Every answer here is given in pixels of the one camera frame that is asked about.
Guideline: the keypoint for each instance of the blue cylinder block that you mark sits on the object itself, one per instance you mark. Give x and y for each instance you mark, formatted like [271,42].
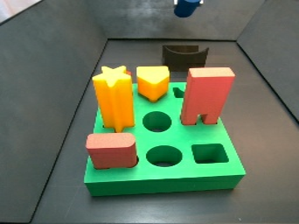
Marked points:
[186,7]

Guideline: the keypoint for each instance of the red arch block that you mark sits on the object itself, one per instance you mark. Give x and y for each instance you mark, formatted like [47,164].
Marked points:
[207,89]

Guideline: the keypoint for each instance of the green shape sorter base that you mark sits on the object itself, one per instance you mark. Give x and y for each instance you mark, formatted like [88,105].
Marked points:
[180,158]

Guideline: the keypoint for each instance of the black curved fixture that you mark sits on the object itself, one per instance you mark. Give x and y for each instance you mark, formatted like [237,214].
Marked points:
[182,57]

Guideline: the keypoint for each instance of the yellow star block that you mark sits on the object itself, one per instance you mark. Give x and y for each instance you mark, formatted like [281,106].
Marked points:
[114,90]

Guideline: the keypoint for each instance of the yellow heart block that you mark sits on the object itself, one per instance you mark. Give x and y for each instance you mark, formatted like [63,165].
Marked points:
[152,80]

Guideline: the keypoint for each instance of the red rounded block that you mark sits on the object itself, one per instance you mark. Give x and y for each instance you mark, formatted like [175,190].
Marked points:
[112,150]

